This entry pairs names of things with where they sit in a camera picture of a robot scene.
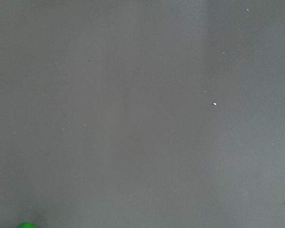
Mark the green lime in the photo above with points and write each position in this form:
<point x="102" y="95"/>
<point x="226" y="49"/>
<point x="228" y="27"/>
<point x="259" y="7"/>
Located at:
<point x="26" y="225"/>

